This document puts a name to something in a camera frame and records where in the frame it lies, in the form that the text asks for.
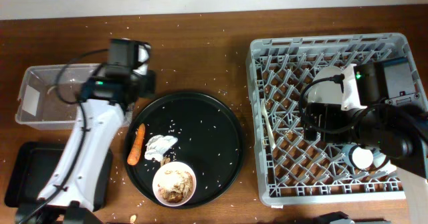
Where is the grey dishwasher rack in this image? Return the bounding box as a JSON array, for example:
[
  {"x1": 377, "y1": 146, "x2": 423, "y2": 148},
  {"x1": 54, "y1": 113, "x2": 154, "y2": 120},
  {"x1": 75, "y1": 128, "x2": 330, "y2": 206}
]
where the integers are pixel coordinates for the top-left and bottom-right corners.
[{"x1": 246, "y1": 33, "x2": 427, "y2": 207}]

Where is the light blue cup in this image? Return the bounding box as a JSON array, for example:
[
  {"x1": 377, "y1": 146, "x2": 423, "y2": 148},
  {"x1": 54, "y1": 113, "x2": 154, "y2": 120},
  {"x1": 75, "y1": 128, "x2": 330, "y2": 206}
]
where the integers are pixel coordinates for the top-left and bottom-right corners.
[{"x1": 341, "y1": 144, "x2": 373, "y2": 170}]

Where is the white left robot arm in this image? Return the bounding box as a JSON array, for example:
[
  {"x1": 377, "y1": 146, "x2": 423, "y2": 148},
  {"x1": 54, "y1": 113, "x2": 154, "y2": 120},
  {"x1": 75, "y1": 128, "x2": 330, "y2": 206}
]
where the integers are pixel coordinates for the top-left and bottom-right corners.
[{"x1": 15, "y1": 70, "x2": 156, "y2": 223}]

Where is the clear plastic bin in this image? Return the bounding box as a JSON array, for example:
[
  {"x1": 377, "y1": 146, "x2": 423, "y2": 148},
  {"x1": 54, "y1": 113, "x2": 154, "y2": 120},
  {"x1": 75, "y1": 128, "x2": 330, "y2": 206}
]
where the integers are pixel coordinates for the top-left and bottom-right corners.
[{"x1": 15, "y1": 62, "x2": 134, "y2": 132}]

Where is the orange carrot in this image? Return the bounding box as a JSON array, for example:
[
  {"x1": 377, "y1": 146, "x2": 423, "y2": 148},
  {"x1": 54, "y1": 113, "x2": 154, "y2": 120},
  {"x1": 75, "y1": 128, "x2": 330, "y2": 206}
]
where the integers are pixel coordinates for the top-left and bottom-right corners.
[{"x1": 127, "y1": 124, "x2": 146, "y2": 166}]

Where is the white bowl with food scraps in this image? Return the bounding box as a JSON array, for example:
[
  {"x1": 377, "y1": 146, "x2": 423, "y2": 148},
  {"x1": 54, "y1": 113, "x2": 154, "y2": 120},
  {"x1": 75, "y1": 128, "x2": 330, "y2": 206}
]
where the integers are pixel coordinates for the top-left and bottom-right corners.
[{"x1": 152, "y1": 161, "x2": 197, "y2": 207}]

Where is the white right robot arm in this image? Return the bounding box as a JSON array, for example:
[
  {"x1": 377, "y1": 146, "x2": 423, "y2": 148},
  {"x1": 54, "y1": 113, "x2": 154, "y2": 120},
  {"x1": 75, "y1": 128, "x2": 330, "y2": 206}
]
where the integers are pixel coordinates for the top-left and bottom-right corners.
[{"x1": 299, "y1": 103, "x2": 427, "y2": 223}]

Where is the peanut on table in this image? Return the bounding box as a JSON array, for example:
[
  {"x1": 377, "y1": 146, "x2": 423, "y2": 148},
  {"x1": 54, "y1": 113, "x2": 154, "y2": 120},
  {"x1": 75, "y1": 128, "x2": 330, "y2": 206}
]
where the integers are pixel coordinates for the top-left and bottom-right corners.
[{"x1": 130, "y1": 215, "x2": 136, "y2": 223}]

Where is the white plastic fork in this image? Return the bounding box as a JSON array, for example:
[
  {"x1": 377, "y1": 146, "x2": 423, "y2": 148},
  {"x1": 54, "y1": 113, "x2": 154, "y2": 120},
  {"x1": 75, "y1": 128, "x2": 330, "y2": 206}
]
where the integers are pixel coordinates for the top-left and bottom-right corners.
[{"x1": 260, "y1": 99, "x2": 276, "y2": 150}]

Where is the small white cup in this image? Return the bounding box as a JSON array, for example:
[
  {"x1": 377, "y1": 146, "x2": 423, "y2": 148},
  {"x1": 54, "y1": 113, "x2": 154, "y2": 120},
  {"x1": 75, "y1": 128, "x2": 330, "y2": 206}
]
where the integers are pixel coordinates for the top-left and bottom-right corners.
[{"x1": 372, "y1": 150, "x2": 399, "y2": 175}]

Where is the white tissue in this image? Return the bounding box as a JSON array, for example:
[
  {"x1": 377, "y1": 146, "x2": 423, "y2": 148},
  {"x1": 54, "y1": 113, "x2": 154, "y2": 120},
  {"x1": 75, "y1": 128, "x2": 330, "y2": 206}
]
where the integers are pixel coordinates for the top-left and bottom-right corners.
[{"x1": 144, "y1": 135, "x2": 178, "y2": 162}]

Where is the black rectangular tray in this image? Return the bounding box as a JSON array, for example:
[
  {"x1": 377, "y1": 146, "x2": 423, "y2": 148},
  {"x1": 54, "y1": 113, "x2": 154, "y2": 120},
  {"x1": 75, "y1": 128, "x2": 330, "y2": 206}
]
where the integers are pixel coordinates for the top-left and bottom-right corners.
[{"x1": 4, "y1": 142, "x2": 113, "y2": 211}]

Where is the round black tray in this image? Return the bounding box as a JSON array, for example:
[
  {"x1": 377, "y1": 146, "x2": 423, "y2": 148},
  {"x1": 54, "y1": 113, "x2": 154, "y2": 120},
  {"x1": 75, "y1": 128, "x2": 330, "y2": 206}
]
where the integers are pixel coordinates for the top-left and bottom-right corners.
[{"x1": 123, "y1": 92, "x2": 245, "y2": 209}]

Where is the grey plate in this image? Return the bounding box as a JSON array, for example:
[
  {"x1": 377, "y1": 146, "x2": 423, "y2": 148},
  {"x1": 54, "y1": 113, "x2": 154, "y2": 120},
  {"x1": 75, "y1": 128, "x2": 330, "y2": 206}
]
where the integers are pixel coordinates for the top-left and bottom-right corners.
[{"x1": 308, "y1": 66, "x2": 342, "y2": 104}]

